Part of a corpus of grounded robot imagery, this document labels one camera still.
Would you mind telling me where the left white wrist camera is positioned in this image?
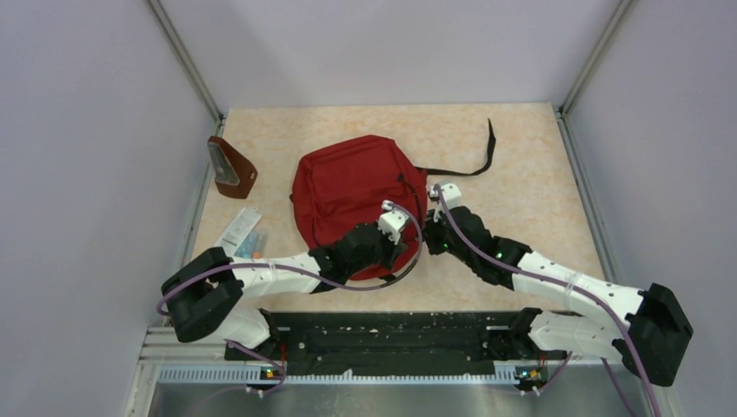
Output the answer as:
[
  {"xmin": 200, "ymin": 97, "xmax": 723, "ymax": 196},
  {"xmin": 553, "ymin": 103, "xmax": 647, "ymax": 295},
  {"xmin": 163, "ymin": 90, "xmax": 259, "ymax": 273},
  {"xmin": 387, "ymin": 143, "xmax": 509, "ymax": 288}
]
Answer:
[{"xmin": 377, "ymin": 200, "xmax": 409, "ymax": 245}]

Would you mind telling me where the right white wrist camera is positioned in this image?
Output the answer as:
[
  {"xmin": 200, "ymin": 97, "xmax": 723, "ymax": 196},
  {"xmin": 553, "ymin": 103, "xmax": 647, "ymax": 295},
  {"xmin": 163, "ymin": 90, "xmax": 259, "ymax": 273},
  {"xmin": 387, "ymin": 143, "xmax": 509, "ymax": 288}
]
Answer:
[{"xmin": 428, "ymin": 181, "xmax": 462, "ymax": 222}]

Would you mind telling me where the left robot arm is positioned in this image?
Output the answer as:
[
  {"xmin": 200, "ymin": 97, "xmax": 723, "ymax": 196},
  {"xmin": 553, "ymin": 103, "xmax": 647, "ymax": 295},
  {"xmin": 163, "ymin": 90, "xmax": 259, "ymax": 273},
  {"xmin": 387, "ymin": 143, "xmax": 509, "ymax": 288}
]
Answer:
[{"xmin": 156, "ymin": 222, "xmax": 418, "ymax": 359}]

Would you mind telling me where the brown leather case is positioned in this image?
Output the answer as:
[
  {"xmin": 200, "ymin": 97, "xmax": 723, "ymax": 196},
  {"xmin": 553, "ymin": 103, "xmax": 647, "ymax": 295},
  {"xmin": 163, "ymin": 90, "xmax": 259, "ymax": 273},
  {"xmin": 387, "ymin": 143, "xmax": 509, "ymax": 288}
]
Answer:
[{"xmin": 207, "ymin": 136, "xmax": 258, "ymax": 200}]

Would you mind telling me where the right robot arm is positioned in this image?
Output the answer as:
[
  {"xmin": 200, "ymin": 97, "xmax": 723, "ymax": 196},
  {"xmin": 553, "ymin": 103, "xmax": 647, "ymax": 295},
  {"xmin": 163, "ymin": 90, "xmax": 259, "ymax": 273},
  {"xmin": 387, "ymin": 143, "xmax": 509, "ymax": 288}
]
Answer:
[{"xmin": 423, "ymin": 206, "xmax": 694, "ymax": 387}]

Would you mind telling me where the purple cable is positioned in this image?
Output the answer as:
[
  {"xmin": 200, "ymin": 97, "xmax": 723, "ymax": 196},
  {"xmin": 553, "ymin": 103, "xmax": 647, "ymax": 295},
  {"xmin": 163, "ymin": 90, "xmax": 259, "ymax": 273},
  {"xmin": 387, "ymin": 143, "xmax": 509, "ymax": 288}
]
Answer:
[
  {"xmin": 155, "ymin": 201, "xmax": 424, "ymax": 398},
  {"xmin": 431, "ymin": 183, "xmax": 663, "ymax": 417}
]

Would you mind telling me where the white packaged card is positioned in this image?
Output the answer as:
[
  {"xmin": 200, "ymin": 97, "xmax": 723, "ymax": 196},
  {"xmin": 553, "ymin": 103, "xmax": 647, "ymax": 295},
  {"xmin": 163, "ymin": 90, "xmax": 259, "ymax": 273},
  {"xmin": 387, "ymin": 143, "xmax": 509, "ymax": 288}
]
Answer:
[{"xmin": 214, "ymin": 208, "xmax": 262, "ymax": 253}]

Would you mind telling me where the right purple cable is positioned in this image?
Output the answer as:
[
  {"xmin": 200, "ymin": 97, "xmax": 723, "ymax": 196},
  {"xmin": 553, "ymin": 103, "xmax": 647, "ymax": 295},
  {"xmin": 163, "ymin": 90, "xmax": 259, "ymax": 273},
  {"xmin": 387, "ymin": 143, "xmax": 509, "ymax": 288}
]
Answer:
[{"xmin": 431, "ymin": 183, "xmax": 663, "ymax": 417}]

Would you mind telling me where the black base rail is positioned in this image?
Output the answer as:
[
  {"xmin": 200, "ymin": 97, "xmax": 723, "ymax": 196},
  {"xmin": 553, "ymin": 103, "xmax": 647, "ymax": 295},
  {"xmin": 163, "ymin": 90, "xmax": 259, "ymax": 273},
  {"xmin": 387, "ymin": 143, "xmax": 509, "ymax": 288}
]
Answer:
[{"xmin": 255, "ymin": 312, "xmax": 566, "ymax": 377}]

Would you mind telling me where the red backpack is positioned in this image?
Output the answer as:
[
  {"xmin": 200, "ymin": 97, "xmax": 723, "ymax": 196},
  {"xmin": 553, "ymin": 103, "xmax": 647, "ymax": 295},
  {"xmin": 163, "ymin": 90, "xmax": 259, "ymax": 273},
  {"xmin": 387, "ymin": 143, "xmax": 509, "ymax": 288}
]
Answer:
[{"xmin": 289, "ymin": 118, "xmax": 497, "ymax": 283}]

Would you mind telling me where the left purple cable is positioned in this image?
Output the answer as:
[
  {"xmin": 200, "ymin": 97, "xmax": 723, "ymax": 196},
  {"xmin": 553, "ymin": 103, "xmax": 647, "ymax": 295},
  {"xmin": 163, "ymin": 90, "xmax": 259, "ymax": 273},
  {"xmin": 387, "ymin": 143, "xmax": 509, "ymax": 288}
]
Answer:
[{"xmin": 155, "ymin": 201, "xmax": 424, "ymax": 398}]

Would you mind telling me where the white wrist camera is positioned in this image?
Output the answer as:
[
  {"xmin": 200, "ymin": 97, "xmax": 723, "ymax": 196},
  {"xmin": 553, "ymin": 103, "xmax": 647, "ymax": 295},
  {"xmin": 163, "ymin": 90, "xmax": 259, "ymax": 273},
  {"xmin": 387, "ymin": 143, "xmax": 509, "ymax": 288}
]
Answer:
[
  {"xmin": 377, "ymin": 200, "xmax": 409, "ymax": 245},
  {"xmin": 428, "ymin": 181, "xmax": 462, "ymax": 222}
]

